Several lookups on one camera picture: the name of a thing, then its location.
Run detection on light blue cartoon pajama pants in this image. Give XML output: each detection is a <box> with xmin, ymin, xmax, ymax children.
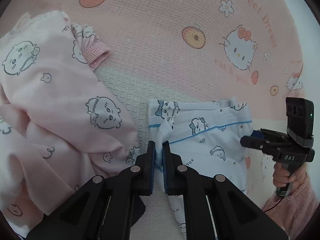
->
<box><xmin>147</xmin><ymin>97</ymin><xmax>254</xmax><ymax>240</ymax></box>

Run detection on person's right hand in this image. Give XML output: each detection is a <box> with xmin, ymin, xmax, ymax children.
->
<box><xmin>273</xmin><ymin>163</ymin><xmax>307</xmax><ymax>195</ymax></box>

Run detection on navy striped garment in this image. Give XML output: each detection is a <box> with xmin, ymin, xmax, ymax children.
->
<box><xmin>130</xmin><ymin>196</ymin><xmax>146</xmax><ymax>227</ymax></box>

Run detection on pink cartoon pajama garment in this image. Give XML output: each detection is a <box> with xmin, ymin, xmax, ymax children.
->
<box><xmin>1</xmin><ymin>10</ymin><xmax>139</xmax><ymax>239</ymax></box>

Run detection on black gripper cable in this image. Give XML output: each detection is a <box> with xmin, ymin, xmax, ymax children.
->
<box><xmin>263</xmin><ymin>197</ymin><xmax>286</xmax><ymax>214</ymax></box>

